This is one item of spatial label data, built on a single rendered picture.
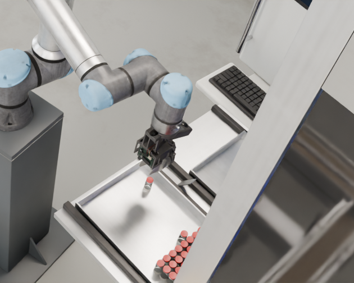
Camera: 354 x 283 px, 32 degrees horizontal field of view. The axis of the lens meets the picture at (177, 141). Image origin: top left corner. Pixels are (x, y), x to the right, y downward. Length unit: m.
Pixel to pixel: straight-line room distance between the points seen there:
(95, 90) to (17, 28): 2.12
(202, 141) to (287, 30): 0.51
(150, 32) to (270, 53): 1.46
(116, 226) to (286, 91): 0.93
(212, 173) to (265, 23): 0.63
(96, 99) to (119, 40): 2.13
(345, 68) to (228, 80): 1.47
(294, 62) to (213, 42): 2.85
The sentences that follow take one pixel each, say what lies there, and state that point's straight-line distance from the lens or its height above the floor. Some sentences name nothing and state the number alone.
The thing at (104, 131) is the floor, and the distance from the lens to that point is 3.03.
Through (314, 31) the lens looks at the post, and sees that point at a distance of 0.80.
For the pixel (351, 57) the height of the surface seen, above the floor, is 1.87.
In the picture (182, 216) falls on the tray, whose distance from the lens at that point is 1.75.
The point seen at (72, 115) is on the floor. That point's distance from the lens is 3.07.
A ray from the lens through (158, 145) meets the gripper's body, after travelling 1.54.
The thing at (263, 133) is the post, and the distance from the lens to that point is 0.92.
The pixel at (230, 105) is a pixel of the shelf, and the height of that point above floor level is 0.80.
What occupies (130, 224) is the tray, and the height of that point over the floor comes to 0.88.
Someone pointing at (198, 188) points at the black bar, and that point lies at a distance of 1.79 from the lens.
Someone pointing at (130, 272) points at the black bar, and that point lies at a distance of 1.61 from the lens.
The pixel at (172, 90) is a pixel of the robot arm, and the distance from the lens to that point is 1.40.
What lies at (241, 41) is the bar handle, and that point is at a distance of 2.23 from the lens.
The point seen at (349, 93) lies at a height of 1.82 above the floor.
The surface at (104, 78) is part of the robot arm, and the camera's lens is 1.41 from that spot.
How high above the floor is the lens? 2.32
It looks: 49 degrees down
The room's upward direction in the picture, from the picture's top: 20 degrees clockwise
